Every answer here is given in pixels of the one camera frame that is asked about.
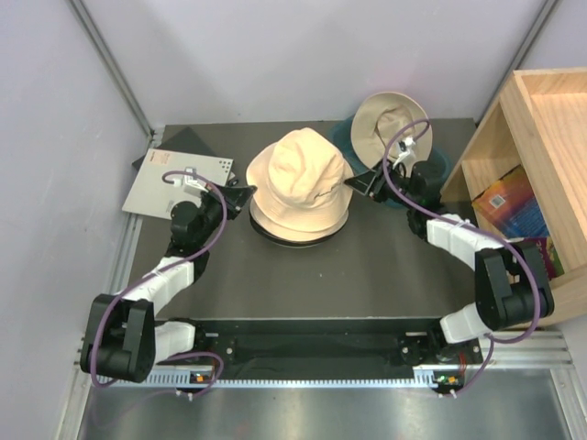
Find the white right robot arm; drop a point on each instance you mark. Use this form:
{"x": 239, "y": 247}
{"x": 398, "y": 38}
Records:
{"x": 511, "y": 285}

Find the white calibration board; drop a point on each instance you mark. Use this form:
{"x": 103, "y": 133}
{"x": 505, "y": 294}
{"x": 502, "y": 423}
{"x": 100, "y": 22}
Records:
{"x": 153, "y": 192}

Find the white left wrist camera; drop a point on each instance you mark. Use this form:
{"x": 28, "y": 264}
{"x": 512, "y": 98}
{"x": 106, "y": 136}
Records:
{"x": 190, "y": 183}

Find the aluminium corner post left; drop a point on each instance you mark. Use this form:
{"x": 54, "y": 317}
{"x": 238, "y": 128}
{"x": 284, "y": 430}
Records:
{"x": 85, "y": 19}

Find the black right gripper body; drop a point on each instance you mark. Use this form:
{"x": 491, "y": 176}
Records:
{"x": 383, "y": 189}

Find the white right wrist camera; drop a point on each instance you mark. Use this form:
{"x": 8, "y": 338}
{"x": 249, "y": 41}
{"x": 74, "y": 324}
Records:
{"x": 405, "y": 153}

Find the wooden shelf box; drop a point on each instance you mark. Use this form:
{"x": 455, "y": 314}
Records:
{"x": 538, "y": 121}

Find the cream bucket hat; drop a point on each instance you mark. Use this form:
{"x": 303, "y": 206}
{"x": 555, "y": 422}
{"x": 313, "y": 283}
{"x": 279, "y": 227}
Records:
{"x": 287, "y": 234}

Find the aluminium frame rail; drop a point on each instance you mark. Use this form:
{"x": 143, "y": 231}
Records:
{"x": 199, "y": 369}

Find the beige black reversible hat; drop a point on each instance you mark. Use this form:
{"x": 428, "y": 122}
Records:
{"x": 300, "y": 181}

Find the dark grey foam pad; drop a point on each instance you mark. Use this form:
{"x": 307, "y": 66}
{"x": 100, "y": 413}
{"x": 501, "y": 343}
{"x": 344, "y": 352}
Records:
{"x": 187, "y": 141}

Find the teal plastic bin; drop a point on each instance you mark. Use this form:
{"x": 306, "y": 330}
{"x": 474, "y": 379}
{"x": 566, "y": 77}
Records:
{"x": 340, "y": 136}

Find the purple treehouse book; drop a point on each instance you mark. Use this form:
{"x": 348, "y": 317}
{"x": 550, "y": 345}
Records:
{"x": 550, "y": 256}

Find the tan black hat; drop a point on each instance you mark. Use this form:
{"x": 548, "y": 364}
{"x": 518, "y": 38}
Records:
{"x": 377, "y": 121}

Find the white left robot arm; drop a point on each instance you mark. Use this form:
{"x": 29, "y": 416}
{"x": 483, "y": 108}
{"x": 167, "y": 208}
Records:
{"x": 122, "y": 340}

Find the aluminium corner post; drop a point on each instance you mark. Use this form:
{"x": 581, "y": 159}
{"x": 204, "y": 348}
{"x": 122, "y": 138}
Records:
{"x": 85, "y": 19}
{"x": 544, "y": 14}

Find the aluminium corner post right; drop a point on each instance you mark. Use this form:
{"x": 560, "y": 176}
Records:
{"x": 544, "y": 14}

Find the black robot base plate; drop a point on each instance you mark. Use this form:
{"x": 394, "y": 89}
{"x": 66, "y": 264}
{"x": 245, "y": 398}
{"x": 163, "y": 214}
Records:
{"x": 329, "y": 348}

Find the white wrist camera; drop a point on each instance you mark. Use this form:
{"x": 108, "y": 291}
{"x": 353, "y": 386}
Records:
{"x": 405, "y": 153}
{"x": 190, "y": 183}

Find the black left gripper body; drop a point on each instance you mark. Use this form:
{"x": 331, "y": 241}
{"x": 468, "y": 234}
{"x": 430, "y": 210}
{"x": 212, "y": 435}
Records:
{"x": 212, "y": 214}

